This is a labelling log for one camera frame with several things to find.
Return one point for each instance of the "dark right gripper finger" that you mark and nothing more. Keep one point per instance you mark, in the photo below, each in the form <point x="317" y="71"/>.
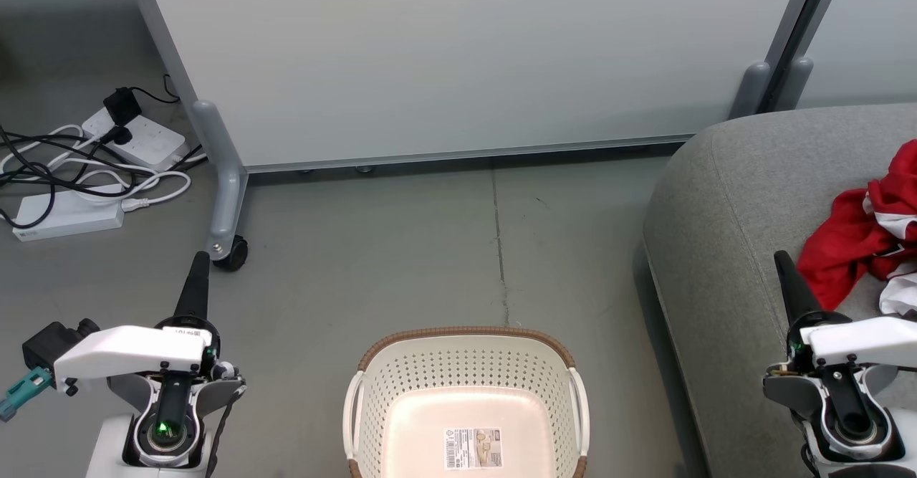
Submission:
<point x="795" y="288"/>

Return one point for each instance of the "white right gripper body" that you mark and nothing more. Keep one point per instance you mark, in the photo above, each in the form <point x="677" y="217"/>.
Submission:
<point x="867" y="338"/>

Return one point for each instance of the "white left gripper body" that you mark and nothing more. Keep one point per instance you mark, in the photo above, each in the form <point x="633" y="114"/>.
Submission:
<point x="129" y="352"/>

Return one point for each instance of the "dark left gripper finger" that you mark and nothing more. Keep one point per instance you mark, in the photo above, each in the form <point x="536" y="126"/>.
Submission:
<point x="195" y="292"/>

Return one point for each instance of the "red and white clothing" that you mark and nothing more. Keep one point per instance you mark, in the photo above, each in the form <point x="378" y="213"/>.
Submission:
<point x="838" y="249"/>

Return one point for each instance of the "red and white jersey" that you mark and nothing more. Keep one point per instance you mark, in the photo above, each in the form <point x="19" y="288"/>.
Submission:
<point x="899" y="191"/>

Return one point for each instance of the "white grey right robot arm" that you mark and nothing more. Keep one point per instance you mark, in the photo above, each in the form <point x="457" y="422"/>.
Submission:
<point x="788" y="388"/>

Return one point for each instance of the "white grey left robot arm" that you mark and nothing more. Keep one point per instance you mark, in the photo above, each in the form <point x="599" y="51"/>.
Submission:
<point x="107" y="449"/>

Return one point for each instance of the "cream perforated laundry basket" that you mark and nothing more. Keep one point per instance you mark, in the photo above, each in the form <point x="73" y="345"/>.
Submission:
<point x="466" y="385"/>

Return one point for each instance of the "basket barcode label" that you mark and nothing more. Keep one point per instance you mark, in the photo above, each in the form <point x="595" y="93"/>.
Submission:
<point x="473" y="449"/>

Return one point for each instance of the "black caster wheel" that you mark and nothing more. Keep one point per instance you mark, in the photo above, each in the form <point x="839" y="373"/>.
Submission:
<point x="235" y="252"/>

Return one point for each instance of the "grey fabric sofa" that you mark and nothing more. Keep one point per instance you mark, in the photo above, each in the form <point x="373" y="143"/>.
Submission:
<point x="731" y="213"/>

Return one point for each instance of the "grey partition leg with caster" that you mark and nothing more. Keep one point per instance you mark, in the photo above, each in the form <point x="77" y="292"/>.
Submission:
<point x="226" y="177"/>

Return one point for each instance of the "long white power strip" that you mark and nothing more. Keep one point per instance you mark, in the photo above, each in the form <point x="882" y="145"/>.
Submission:
<point x="64" y="216"/>

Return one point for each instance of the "square white power strip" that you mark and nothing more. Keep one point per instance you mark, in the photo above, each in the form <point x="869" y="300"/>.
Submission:
<point x="152" y="141"/>

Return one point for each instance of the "black plug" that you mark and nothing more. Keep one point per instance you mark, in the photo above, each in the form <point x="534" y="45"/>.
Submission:
<point x="116" y="135"/>

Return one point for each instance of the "black power adapter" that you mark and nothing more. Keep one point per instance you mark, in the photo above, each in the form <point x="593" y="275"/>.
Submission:
<point x="122" y="105"/>

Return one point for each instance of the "short grey partition leg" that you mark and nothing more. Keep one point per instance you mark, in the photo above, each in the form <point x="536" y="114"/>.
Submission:
<point x="751" y="91"/>
<point x="794" y="85"/>

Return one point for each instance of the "narrow white partition panel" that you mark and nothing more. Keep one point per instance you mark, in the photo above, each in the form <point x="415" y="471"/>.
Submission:
<point x="867" y="26"/>

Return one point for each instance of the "large white partition panel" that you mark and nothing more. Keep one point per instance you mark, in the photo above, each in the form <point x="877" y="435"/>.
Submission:
<point x="466" y="48"/>

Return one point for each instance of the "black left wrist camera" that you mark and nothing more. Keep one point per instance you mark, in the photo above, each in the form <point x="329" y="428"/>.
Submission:
<point x="50" y="342"/>

